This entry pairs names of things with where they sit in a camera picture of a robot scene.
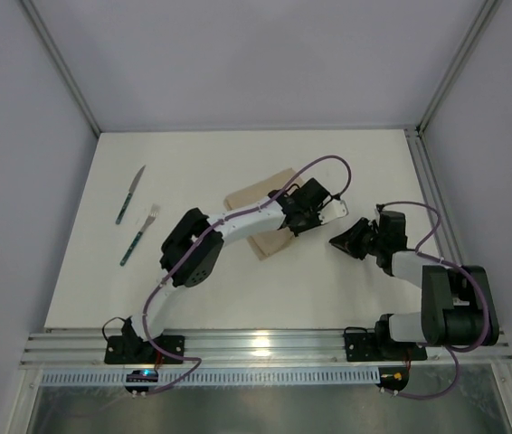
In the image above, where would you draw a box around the frame post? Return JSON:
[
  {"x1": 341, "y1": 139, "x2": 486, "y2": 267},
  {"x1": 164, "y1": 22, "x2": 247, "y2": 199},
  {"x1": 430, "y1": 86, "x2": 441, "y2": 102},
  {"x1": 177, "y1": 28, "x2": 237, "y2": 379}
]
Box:
[
  {"x1": 416, "y1": 0, "x2": 502, "y2": 135},
  {"x1": 17, "y1": 0, "x2": 102, "y2": 138}
]

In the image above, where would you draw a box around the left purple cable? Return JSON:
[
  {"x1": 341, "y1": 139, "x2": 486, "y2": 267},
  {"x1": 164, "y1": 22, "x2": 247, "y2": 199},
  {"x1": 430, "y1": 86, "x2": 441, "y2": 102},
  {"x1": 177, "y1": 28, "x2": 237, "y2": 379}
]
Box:
[{"x1": 140, "y1": 156, "x2": 354, "y2": 397}]

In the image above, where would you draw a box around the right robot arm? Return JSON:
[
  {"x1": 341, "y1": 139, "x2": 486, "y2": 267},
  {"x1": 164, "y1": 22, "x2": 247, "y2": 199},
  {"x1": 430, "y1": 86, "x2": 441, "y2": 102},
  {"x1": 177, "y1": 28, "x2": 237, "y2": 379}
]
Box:
[{"x1": 329, "y1": 209, "x2": 499, "y2": 357}]

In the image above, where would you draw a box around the right aluminium side rail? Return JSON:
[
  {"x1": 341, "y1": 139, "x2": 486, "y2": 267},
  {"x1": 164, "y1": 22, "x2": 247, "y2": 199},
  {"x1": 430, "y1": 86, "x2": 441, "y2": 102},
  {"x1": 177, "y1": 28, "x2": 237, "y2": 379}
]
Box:
[{"x1": 404, "y1": 126, "x2": 472, "y2": 265}]

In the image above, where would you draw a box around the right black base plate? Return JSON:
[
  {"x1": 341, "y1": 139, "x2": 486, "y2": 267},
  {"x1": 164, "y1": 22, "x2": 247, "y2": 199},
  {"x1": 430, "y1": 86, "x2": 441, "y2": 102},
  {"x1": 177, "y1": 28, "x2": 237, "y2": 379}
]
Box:
[{"x1": 343, "y1": 327, "x2": 428, "y2": 362}]

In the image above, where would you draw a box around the beige cloth napkin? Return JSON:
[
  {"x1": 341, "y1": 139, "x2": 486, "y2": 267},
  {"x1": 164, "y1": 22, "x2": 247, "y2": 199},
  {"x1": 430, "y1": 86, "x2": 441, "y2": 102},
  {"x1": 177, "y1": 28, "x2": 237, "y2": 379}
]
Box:
[{"x1": 223, "y1": 168, "x2": 296, "y2": 260}]

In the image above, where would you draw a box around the controller board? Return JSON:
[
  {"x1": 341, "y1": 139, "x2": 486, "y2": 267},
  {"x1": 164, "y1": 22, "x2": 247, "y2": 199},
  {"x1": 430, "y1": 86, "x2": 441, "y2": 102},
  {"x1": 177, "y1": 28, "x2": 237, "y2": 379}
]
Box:
[
  {"x1": 376, "y1": 366, "x2": 410, "y2": 395},
  {"x1": 124, "y1": 368, "x2": 158, "y2": 396}
]

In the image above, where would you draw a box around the left frame post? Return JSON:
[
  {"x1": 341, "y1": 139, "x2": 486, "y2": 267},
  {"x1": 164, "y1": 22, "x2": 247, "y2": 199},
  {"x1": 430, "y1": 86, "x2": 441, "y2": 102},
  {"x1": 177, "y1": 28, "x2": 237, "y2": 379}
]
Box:
[{"x1": 17, "y1": 0, "x2": 102, "y2": 138}]

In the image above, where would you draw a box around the slotted cable duct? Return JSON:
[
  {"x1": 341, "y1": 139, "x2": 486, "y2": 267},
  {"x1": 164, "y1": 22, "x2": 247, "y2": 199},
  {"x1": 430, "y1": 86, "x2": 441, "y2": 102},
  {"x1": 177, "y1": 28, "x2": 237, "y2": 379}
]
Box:
[{"x1": 41, "y1": 366, "x2": 378, "y2": 387}]

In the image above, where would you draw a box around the right frame post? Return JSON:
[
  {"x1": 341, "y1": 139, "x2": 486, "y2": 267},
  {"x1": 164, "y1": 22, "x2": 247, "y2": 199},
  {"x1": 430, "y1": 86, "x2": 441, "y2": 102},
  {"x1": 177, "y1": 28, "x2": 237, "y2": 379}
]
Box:
[{"x1": 416, "y1": 0, "x2": 502, "y2": 135}]

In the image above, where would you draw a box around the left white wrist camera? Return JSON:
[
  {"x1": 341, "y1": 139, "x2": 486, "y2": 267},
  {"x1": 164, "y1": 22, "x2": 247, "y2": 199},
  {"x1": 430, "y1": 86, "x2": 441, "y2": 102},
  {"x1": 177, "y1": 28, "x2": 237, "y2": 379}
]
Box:
[{"x1": 318, "y1": 199, "x2": 348, "y2": 225}]

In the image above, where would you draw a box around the silver fork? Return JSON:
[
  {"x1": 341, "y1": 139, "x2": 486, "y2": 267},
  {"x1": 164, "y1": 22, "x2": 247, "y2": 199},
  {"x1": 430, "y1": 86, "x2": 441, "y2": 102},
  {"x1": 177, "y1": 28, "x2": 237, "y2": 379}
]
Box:
[{"x1": 119, "y1": 203, "x2": 160, "y2": 267}]

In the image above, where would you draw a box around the left controller board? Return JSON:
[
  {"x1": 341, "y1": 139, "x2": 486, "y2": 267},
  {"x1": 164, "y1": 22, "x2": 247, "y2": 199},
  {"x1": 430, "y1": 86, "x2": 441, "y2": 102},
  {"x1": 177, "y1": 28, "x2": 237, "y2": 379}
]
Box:
[{"x1": 124, "y1": 368, "x2": 158, "y2": 396}]

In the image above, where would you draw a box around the green handled knife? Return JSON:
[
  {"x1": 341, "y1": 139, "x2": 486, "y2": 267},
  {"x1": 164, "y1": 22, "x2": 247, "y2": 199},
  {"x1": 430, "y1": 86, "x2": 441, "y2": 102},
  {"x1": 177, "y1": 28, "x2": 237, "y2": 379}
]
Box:
[{"x1": 115, "y1": 165, "x2": 147, "y2": 225}]

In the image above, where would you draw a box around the right controller board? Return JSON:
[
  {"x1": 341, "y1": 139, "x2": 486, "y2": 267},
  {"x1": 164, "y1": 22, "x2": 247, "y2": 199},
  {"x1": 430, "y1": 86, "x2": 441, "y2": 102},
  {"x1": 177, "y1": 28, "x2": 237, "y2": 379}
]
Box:
[{"x1": 376, "y1": 366, "x2": 410, "y2": 395}]

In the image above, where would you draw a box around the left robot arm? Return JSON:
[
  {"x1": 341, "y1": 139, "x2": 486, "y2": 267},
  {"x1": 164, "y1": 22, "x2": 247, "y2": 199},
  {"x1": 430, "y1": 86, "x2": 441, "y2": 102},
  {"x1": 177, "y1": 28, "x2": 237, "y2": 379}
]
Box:
[{"x1": 109, "y1": 178, "x2": 332, "y2": 363}]

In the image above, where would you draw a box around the front aluminium rail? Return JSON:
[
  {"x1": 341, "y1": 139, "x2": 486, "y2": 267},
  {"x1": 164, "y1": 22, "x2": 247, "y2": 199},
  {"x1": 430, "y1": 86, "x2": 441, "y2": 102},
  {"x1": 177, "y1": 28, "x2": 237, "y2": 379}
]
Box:
[{"x1": 17, "y1": 328, "x2": 512, "y2": 370}]

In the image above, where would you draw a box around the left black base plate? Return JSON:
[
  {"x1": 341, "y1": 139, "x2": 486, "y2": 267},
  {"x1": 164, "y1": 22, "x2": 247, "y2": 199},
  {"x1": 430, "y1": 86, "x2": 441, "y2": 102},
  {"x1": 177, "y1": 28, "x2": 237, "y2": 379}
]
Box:
[{"x1": 104, "y1": 335, "x2": 185, "y2": 365}]

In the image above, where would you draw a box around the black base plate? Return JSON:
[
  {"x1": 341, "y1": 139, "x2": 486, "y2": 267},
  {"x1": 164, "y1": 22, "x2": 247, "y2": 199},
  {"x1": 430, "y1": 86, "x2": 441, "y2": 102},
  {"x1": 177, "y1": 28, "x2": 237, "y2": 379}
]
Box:
[
  {"x1": 104, "y1": 335, "x2": 185, "y2": 365},
  {"x1": 343, "y1": 327, "x2": 428, "y2": 362}
]

